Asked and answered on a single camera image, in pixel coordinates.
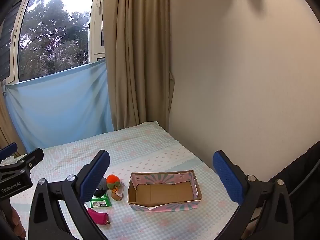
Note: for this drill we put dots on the grey sock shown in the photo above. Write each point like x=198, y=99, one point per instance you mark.
x=102, y=183

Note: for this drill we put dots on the window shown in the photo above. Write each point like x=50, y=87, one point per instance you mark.
x=55, y=35

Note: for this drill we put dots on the black sock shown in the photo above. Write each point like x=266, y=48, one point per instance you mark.
x=100, y=193

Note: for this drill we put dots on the pink pouch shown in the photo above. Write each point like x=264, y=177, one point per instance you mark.
x=97, y=216

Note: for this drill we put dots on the light blue hanging cloth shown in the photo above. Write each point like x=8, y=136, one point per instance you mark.
x=60, y=110

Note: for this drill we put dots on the bed with patterned sheet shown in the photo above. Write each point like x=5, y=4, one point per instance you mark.
x=155, y=150

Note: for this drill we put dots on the beige curtain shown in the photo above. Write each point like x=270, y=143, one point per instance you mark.
x=6, y=130
x=135, y=55

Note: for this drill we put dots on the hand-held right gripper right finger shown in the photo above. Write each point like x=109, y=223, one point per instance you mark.
x=227, y=177

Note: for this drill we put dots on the orange plush toy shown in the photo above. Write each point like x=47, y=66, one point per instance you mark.
x=112, y=179

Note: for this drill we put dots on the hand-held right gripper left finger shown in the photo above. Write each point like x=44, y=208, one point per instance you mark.
x=96, y=177

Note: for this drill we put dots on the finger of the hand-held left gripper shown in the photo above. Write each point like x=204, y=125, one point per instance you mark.
x=8, y=150
x=30, y=158

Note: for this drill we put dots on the green sock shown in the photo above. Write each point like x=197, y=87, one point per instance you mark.
x=101, y=202

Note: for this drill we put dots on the patterned cardboard box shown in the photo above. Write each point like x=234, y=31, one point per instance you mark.
x=162, y=192

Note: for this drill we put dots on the person's left hand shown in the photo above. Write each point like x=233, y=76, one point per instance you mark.
x=17, y=221

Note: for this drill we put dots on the brown and white sock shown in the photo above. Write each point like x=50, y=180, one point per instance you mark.
x=116, y=195

